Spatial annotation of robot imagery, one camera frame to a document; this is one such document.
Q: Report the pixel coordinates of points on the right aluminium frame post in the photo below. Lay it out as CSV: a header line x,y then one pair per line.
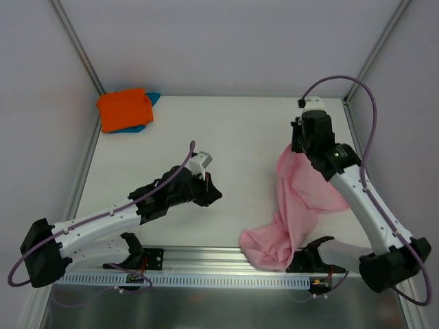
x,y
383,38

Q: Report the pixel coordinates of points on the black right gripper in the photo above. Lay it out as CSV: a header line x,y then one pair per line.
x,y
296,138

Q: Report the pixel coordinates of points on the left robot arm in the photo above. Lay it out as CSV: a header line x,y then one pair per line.
x,y
48,251

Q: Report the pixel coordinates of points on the white slotted cable duct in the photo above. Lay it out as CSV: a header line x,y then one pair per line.
x,y
187,280

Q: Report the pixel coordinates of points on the pink t-shirt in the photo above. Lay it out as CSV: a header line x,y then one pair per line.
x,y
302,195

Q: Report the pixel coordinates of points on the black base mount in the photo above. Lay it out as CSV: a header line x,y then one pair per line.
x,y
305,261
151,260

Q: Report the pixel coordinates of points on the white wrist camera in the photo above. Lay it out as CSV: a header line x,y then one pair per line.
x,y
198,163
310,103

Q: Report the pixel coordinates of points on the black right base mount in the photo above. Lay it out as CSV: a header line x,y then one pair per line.
x,y
305,261

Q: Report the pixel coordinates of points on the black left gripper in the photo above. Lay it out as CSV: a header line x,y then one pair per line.
x,y
204,191

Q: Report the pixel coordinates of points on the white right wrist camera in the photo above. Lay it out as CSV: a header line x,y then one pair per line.
x,y
310,103

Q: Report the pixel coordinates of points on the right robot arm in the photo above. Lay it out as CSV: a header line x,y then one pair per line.
x,y
395,255

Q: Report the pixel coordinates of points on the folded blue t-shirt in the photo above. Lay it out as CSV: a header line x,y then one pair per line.
x,y
153,97

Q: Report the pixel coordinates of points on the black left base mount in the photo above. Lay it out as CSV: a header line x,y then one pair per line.
x,y
151,260

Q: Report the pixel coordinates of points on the left aluminium frame post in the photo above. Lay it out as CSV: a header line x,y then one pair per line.
x,y
76,43

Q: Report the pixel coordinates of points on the aluminium frame post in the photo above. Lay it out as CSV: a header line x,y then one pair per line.
x,y
383,38
76,43

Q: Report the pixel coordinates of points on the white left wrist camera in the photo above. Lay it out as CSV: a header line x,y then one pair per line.
x,y
198,163

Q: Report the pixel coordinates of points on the folded orange t-shirt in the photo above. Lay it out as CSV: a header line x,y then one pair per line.
x,y
125,109

